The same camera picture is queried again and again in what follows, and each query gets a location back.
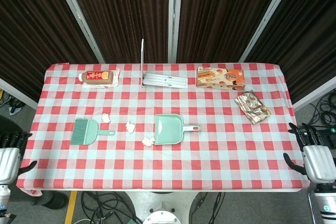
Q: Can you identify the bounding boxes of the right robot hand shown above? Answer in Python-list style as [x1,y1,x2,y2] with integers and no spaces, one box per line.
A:
[282,122,336,184]

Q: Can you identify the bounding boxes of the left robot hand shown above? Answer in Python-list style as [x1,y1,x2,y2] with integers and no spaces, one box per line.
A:
[0,129,38,185]

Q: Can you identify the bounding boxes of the green hand brush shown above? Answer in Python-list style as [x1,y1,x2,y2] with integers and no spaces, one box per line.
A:
[70,118,116,146]

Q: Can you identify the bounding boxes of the green dustpan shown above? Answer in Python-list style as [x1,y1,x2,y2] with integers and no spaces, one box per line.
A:
[153,114,202,146]

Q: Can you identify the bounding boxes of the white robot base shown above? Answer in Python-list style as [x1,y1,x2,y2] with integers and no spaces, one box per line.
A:
[123,189,203,224]

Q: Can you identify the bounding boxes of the metal stand bracket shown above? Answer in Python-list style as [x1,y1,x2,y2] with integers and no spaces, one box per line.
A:
[140,38,189,90]

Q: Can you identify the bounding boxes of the black power strip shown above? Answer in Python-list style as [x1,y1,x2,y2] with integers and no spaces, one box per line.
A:
[299,126,336,145]

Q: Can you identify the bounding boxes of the black chair seat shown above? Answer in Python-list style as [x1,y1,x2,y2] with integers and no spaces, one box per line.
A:
[0,115,28,141]

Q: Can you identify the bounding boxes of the gold foil snack packet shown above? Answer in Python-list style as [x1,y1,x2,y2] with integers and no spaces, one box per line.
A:
[234,90,271,125]

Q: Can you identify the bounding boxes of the brown bottle red label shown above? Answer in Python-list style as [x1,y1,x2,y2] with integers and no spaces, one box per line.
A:
[78,70,118,86]

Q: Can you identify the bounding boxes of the dark ribbed partition panel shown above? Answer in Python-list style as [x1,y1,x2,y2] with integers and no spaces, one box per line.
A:
[0,0,100,102]
[176,0,289,64]
[246,0,336,104]
[64,0,171,64]

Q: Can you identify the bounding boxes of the orange biscuit box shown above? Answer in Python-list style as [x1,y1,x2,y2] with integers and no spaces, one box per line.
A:
[195,66,246,91]

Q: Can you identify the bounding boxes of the white plastic packet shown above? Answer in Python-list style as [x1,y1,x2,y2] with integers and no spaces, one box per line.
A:
[83,68,121,89]

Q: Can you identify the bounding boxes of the red checkered tablecloth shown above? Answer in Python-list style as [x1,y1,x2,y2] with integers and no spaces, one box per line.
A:
[15,62,310,196]

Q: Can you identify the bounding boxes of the white partition rail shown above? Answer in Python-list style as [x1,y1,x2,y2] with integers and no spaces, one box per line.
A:
[0,77,39,111]
[292,77,336,112]

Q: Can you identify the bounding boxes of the white partition post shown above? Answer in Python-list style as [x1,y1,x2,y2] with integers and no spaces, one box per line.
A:
[238,0,299,62]
[51,0,106,64]
[167,0,184,63]

